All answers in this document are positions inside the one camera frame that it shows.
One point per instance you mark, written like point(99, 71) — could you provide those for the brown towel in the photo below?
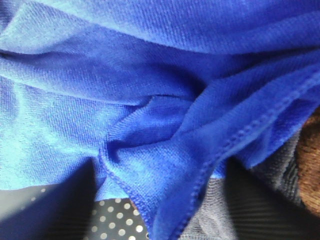
point(308, 161)

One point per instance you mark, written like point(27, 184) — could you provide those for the grey towel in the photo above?
point(260, 203)

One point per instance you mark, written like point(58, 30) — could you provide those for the blue microfibre towel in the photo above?
point(159, 93)

